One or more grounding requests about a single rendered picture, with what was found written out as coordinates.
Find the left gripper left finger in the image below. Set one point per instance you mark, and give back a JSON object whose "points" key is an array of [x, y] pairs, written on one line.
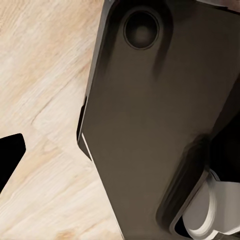
{"points": [[12, 149]]}

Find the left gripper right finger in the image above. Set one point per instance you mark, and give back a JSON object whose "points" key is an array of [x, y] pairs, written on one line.
{"points": [[232, 149]]}

